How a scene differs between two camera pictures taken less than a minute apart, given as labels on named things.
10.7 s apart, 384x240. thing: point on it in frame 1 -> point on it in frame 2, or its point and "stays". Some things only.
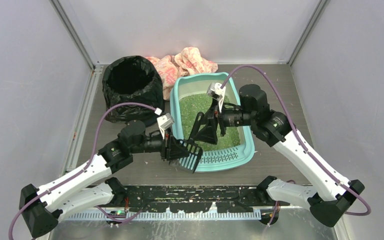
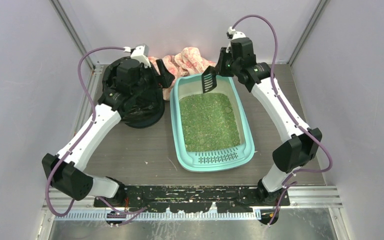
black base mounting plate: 194,199 stays
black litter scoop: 189,163 -> 209,79
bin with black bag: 133,79 stays
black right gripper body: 218,121 -> 222,67
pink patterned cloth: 188,61 stays
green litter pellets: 190,105 stays
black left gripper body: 168,147 -> 158,71
